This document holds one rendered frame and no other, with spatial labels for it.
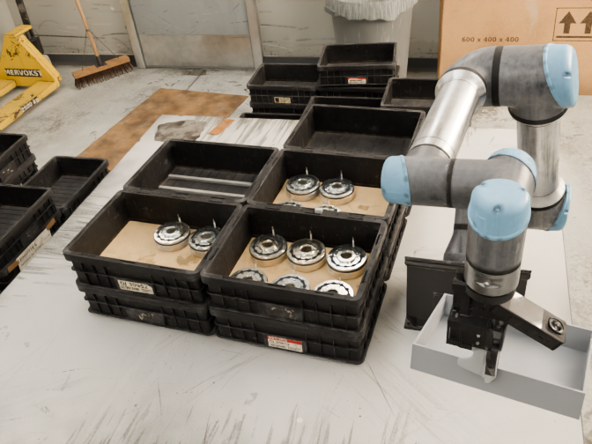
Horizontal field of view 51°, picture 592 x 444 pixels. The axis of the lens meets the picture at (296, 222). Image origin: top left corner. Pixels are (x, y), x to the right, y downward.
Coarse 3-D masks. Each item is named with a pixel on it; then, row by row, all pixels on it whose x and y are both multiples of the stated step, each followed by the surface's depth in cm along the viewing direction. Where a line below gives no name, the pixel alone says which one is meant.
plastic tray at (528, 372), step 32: (416, 352) 105; (448, 352) 102; (512, 352) 111; (544, 352) 111; (576, 352) 111; (480, 384) 101; (512, 384) 98; (544, 384) 96; (576, 384) 103; (576, 416) 95
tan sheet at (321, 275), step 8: (248, 248) 170; (328, 248) 166; (240, 256) 167; (248, 256) 167; (368, 256) 162; (240, 264) 165; (248, 264) 164; (280, 264) 163; (288, 264) 163; (232, 272) 163; (264, 272) 161; (272, 272) 161; (280, 272) 161; (288, 272) 160; (296, 272) 160; (304, 272) 160; (312, 272) 160; (320, 272) 159; (328, 272) 159; (272, 280) 159; (312, 280) 157; (320, 280) 157; (328, 280) 157; (344, 280) 156; (352, 280) 156; (360, 280) 155; (312, 288) 155; (352, 288) 153
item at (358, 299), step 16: (256, 208) 168; (272, 208) 167; (384, 224) 156; (224, 240) 157; (368, 272) 143; (240, 288) 146; (256, 288) 144; (272, 288) 142; (288, 288) 141; (304, 288) 141; (336, 304) 138; (352, 304) 137
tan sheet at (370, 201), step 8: (320, 184) 191; (280, 192) 190; (360, 192) 186; (368, 192) 185; (376, 192) 185; (280, 200) 187; (288, 200) 186; (312, 200) 185; (320, 200) 185; (352, 200) 183; (360, 200) 183; (368, 200) 182; (376, 200) 182; (384, 200) 181; (344, 208) 180; (352, 208) 180; (360, 208) 179; (368, 208) 179; (376, 208) 179; (384, 208) 178
